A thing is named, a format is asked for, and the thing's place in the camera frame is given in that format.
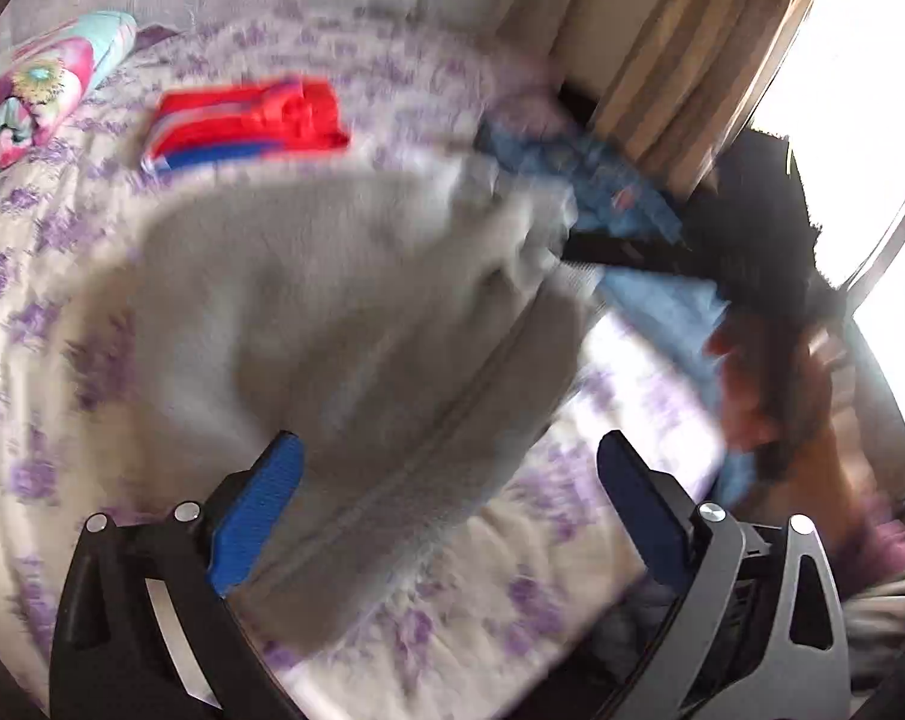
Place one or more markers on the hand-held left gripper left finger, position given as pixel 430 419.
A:
pixel 261 495

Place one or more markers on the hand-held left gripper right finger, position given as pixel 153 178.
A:
pixel 639 502

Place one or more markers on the bright window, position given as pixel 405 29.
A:
pixel 857 90

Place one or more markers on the beige striped curtain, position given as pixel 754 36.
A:
pixel 684 37

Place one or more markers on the person's grey clothing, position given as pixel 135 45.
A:
pixel 887 630

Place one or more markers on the person's right hand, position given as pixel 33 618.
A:
pixel 737 390

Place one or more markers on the person's right forearm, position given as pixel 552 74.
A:
pixel 834 480

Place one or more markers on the folded floral turquoise quilt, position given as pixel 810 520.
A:
pixel 40 82

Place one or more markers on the light blue cloth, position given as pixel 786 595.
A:
pixel 662 307

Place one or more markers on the grey fleece pants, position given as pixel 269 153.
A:
pixel 332 330

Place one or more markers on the folded red blue shorts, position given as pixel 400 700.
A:
pixel 272 112

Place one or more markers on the purple floral bed sheet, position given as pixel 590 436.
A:
pixel 47 277

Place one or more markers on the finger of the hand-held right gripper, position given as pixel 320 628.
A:
pixel 617 247

